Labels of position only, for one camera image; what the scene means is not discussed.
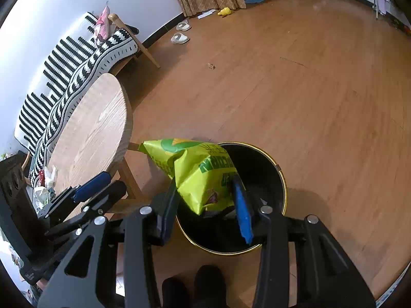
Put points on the white paper sheet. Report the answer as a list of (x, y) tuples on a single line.
[(207, 14)]

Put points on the yellow toy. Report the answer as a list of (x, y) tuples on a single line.
[(224, 12)]

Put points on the white slipper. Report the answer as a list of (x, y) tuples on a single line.
[(179, 38), (183, 25)]

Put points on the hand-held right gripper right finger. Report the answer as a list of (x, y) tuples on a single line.
[(243, 213)]

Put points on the round wooden table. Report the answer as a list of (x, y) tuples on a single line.
[(90, 125)]

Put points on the black shoe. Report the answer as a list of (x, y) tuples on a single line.
[(210, 285), (175, 293)]

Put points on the striped black white sofa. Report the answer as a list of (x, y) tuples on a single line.
[(64, 70)]

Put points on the blue flat mat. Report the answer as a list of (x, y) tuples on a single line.
[(255, 0)]

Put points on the wooden sofa frame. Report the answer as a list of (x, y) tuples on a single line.
[(146, 51)]

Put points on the clear plastic bag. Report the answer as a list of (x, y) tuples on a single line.
[(50, 176)]

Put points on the black gold-rimmed waste bin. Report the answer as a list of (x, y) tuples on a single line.
[(260, 173)]

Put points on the green snack bag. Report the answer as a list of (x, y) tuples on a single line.
[(192, 173)]

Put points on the white blue snack bag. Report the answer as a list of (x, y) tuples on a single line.
[(40, 195)]

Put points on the pink cushion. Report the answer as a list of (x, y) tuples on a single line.
[(102, 22)]

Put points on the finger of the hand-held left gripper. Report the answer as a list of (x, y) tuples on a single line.
[(107, 195), (93, 186)]

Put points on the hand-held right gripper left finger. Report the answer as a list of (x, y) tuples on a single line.
[(168, 223)]

